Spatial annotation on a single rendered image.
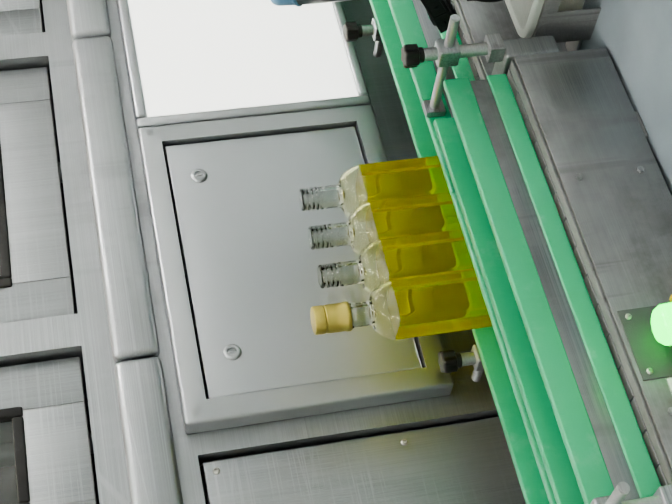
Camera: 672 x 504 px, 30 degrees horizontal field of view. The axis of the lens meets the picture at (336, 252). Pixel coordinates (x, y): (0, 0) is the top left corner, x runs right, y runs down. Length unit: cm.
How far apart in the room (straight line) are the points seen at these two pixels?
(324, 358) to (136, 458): 27
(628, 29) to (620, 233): 27
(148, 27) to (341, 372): 64
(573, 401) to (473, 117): 38
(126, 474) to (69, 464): 8
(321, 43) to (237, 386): 59
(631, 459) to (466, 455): 35
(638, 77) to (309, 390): 55
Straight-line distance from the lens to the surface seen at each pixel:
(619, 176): 147
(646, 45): 151
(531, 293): 137
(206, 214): 170
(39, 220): 176
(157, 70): 186
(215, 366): 158
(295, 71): 187
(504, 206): 143
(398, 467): 157
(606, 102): 154
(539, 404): 139
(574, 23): 163
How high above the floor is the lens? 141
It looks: 11 degrees down
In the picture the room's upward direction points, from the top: 97 degrees counter-clockwise
